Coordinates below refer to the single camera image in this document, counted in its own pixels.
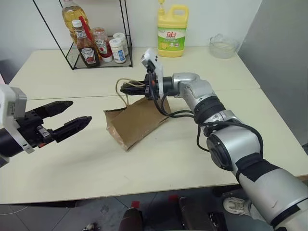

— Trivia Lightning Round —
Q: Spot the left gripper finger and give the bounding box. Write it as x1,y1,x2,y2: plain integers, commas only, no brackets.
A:
51,115,93,143
38,100,74,119

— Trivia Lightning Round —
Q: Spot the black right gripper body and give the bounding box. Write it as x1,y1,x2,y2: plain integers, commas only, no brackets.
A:
143,73,160,101

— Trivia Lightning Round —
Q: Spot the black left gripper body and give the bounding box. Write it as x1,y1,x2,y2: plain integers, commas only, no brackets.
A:
14,110,54,149

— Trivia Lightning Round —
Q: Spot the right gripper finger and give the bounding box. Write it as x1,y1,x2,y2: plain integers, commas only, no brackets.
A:
119,87,146,97
123,81,146,89

